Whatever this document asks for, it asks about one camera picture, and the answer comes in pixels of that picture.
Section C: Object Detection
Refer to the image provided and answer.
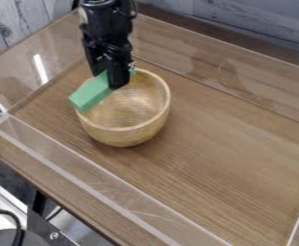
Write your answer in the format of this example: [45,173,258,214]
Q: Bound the black cable loop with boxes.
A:
[0,209,26,246]

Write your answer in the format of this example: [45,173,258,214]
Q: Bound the metal bracket with screw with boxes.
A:
[27,209,81,246]

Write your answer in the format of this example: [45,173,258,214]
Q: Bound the black table leg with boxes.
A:
[33,191,49,216]

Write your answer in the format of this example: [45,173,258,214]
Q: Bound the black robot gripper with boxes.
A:
[81,0,138,89]

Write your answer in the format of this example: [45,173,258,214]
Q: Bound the green rectangular block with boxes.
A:
[67,68,138,114]

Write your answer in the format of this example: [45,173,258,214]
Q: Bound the clear acrylic tray walls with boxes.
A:
[0,12,299,246]

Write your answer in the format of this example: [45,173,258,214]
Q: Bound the light brown wooden bowl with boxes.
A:
[77,68,172,147]

